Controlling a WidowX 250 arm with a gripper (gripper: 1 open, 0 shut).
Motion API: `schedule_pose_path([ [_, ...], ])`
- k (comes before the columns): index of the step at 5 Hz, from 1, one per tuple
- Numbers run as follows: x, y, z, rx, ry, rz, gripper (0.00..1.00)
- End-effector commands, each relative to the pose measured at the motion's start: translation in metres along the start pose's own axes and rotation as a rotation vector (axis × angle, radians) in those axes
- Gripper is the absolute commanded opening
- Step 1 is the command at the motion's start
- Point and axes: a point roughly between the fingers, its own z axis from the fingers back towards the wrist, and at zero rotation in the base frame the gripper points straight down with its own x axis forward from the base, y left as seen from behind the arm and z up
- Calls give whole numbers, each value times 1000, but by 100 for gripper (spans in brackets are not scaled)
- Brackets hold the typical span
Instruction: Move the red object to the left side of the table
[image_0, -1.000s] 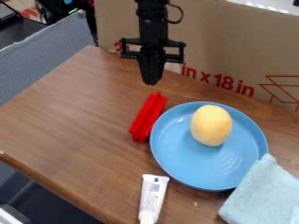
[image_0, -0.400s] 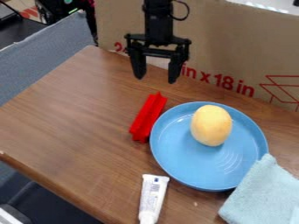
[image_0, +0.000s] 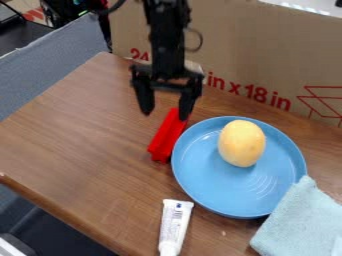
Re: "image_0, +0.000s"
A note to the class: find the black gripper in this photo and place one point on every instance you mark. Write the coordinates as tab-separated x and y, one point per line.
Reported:
168	74

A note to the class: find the red rectangular block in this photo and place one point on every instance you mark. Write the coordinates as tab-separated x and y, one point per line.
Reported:
166	137

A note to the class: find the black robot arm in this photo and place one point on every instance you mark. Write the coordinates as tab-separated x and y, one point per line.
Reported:
168	17

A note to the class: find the yellow lemon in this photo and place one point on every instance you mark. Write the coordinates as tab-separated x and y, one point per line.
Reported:
243	143

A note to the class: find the blue plate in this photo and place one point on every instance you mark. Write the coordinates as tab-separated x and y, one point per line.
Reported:
239	192

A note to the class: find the white tube of cream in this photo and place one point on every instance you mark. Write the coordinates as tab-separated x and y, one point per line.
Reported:
176	218

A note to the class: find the light blue towel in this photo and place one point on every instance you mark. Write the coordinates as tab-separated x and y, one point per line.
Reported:
305	225

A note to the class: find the cardboard box wall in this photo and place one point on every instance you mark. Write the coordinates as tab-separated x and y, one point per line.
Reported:
272	50

